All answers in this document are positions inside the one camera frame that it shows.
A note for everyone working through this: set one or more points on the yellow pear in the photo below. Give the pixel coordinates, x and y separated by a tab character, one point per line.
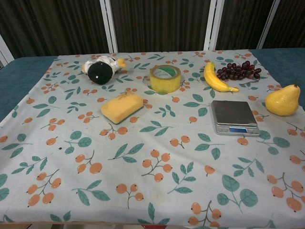
282	101

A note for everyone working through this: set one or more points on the yellow packing tape roll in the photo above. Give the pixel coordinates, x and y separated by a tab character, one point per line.
165	81

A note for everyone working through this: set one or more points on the dark purple grape bunch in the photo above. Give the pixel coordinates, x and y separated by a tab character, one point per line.
238	71

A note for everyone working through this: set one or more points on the fruit print tablecloth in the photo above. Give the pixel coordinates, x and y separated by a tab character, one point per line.
143	155

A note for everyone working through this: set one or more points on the yellow sponge with green base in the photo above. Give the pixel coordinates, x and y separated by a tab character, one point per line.
121	106

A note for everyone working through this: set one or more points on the yellow banana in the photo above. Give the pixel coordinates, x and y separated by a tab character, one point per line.
214	78

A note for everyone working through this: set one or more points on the silver digital kitchen scale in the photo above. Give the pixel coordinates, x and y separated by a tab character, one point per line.
232	114

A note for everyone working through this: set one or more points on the teal table cover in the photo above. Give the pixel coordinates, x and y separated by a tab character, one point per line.
21	78

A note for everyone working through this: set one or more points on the white framed partition screen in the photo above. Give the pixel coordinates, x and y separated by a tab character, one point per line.
157	23

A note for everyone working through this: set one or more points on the black and white plush duck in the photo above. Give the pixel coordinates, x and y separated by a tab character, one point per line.
101	70

